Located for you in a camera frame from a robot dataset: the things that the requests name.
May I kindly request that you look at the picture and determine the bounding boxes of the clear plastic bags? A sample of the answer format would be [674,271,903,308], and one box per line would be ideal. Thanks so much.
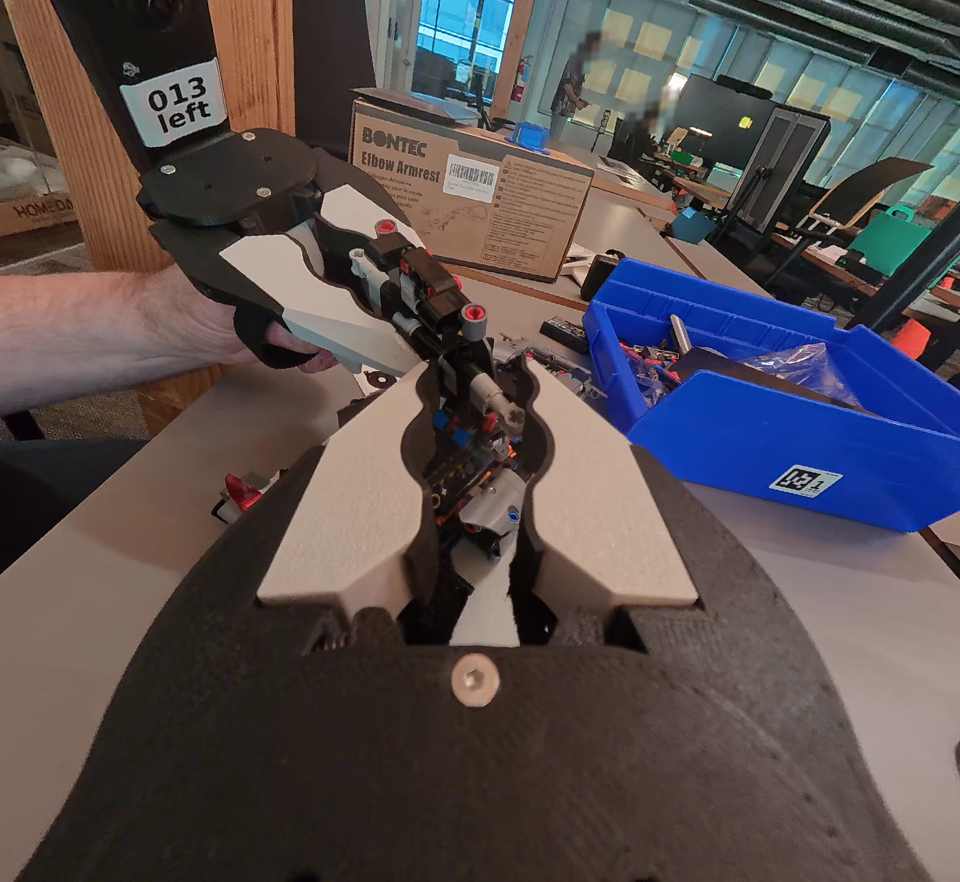
[735,342,864,410]

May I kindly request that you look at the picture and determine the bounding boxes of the small black flat box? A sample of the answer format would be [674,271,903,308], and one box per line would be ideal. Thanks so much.
[540,315,590,354]

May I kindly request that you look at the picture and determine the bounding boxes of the brown cardboard box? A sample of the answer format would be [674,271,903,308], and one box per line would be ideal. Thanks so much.
[348,88,595,283]
[0,139,80,238]

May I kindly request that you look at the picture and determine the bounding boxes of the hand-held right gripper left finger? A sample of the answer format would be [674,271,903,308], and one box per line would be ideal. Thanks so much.
[256,360,441,611]

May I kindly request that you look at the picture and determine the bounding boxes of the person's left hand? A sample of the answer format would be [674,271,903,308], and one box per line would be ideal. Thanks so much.
[165,273,244,371]

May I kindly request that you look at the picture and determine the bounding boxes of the small black lego assembly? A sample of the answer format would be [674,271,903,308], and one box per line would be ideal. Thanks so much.
[348,218,526,440]

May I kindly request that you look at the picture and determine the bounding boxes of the wooden chair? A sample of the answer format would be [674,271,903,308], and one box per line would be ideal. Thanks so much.
[810,158,935,230]

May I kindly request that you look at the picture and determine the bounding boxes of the person's left forearm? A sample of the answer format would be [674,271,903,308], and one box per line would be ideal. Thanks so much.
[0,267,177,418]

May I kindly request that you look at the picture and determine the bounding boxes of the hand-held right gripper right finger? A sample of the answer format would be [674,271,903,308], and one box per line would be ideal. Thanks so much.
[523,358,700,614]

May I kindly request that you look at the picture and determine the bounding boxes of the green bag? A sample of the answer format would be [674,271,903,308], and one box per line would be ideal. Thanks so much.
[847,205,935,279]

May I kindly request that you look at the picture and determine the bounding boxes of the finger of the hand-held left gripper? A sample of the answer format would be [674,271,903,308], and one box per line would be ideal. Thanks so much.
[309,183,432,316]
[219,233,423,376]

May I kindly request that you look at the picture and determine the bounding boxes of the black monitor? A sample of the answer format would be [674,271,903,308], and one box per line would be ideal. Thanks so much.
[667,75,777,170]

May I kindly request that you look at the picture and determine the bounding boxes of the large grey lego model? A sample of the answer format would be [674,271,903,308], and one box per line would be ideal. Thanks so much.
[210,334,609,568]

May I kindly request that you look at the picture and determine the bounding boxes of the blue storage bin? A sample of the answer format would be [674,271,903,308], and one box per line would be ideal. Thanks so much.
[581,258,960,534]

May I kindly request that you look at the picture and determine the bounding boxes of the black stand pole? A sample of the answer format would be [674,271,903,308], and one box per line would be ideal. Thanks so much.
[851,218,960,331]

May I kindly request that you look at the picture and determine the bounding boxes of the wooden pillar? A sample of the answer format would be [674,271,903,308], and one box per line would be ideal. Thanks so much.
[0,0,297,436]

